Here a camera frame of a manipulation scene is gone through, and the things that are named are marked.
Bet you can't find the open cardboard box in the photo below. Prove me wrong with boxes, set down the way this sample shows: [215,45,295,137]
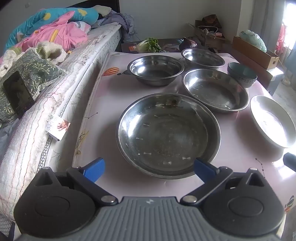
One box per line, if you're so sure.
[187,21,232,47]

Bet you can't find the green floral pillow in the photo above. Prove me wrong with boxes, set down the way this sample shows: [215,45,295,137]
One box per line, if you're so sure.
[0,50,66,121]

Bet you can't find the shallow white metal plate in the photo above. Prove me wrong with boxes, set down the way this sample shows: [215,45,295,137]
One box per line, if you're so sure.
[250,95,296,149]

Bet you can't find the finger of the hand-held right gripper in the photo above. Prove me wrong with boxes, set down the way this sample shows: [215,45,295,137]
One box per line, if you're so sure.
[283,152,296,172]

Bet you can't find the brown snack bag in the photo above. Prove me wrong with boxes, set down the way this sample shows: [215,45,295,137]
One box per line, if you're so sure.
[202,14,222,29]

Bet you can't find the pink hanging cloth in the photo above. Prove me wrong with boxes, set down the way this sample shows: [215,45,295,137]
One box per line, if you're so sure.
[279,22,287,47]

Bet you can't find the blue hanging cloth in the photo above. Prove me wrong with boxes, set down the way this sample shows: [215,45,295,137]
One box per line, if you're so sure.
[284,46,296,70]

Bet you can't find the napa cabbage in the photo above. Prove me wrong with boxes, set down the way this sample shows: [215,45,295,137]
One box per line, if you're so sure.
[136,38,161,53]

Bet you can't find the cream pillow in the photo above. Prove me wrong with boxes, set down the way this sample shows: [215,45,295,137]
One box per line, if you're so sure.
[94,5,112,16]

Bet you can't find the medium stainless steel plate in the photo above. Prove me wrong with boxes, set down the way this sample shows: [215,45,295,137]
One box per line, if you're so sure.
[182,69,249,114]

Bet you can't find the purple cabbage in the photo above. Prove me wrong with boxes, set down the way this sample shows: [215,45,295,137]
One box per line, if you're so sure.
[179,37,198,50]

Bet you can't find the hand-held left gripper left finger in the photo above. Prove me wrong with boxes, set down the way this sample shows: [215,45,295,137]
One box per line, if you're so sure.
[32,158,118,207]

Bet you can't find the pink checked printed tablecloth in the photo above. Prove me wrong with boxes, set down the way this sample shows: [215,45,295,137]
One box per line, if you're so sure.
[73,52,296,209]

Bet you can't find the grey purple clothes pile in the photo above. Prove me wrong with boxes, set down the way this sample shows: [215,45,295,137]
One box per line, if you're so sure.
[97,10,136,40]

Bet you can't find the teal ceramic bowl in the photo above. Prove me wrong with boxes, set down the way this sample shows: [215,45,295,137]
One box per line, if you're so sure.
[227,62,258,88]

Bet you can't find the white fleece blanket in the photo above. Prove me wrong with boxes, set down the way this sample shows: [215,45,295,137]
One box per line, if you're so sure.
[0,40,67,77]

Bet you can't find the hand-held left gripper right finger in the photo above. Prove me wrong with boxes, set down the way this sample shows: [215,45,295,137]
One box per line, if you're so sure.
[180,158,269,207]

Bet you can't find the long cardboard box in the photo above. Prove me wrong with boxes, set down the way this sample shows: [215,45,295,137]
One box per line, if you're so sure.
[232,36,280,70]

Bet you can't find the large stainless steel plate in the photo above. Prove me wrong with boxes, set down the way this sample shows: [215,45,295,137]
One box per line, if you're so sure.
[116,93,221,179]

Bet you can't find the grey curtain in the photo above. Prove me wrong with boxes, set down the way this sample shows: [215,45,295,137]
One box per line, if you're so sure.
[251,0,287,44]

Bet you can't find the dark wooden bench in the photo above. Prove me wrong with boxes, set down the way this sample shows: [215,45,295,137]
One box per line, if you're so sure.
[222,44,285,95]

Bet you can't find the small stainless steel bowl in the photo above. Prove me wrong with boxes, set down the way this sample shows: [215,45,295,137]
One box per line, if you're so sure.
[181,48,225,70]

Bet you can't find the dark printed board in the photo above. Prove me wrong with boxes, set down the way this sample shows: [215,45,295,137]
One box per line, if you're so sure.
[121,38,185,54]

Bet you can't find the deep stainless steel bowl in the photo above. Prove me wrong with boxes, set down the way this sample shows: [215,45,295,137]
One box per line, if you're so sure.
[127,55,185,87]

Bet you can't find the pale green plastic bag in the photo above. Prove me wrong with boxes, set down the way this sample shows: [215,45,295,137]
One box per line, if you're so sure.
[239,30,267,52]

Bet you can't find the card with hand photo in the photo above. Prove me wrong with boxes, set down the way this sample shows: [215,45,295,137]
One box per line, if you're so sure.
[47,116,71,141]

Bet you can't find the black headboard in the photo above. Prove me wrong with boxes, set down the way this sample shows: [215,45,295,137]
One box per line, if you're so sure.
[69,0,121,14]

